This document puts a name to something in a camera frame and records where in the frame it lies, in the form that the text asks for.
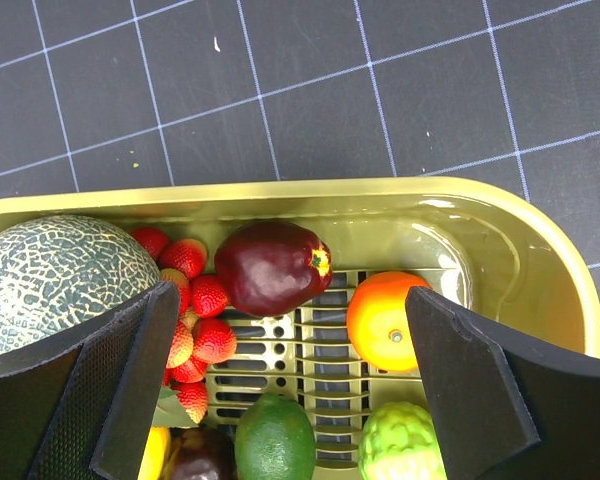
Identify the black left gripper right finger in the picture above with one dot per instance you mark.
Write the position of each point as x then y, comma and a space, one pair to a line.
505, 405

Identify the orange tangerine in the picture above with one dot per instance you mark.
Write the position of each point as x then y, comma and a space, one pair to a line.
377, 323

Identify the black grid cutting mat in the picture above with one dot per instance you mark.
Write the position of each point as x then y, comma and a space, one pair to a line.
103, 95

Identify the olive green plastic basket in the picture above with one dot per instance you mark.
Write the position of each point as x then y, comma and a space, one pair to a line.
476, 244

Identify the yellow apple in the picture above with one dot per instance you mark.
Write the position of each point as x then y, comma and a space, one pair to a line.
155, 454

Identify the dark purple fruit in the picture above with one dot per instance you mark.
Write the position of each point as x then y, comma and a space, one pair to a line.
202, 453

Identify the dark red apple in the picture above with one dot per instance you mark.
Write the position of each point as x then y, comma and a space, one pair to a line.
271, 267

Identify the red strawberry bunch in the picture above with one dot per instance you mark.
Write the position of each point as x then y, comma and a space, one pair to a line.
201, 337

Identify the netted green melon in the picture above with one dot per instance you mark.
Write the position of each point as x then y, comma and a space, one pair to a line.
59, 271

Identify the green avocado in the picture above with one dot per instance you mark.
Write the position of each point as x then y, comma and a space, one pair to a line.
275, 440

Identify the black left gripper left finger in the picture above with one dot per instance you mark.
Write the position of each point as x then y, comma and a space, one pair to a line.
79, 404

